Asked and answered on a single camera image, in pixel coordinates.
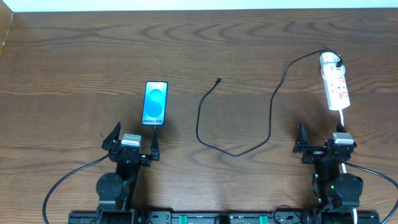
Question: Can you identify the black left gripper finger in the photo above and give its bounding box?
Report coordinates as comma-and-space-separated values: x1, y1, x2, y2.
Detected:
101, 122, 121, 151
150, 126, 160, 161

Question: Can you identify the black USB charging cable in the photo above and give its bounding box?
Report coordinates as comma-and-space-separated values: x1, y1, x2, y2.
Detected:
195, 49, 344, 157

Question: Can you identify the blue screen Galaxy smartphone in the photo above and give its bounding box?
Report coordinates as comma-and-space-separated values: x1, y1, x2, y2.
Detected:
141, 81, 169, 126

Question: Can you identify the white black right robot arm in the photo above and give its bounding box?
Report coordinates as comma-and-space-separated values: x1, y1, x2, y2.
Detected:
292, 122, 363, 223

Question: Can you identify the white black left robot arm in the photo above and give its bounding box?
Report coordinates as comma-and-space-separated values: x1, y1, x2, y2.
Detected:
96, 123, 160, 224

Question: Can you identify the white USB charger adapter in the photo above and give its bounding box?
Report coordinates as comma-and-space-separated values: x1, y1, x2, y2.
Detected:
320, 52, 345, 80

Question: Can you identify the white extension power strip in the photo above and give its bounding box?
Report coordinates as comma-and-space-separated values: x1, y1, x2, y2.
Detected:
323, 76, 350, 111

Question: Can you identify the white power strip cord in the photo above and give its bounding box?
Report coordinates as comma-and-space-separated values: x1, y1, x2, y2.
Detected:
338, 108, 359, 224

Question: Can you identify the black right camera cable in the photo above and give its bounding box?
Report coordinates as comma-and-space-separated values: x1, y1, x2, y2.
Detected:
341, 161, 398, 224

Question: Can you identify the black camera cable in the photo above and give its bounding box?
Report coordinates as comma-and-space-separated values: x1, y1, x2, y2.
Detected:
341, 161, 398, 224
42, 154, 110, 224

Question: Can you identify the black left camera cable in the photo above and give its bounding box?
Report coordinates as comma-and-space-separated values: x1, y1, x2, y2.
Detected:
42, 154, 110, 224

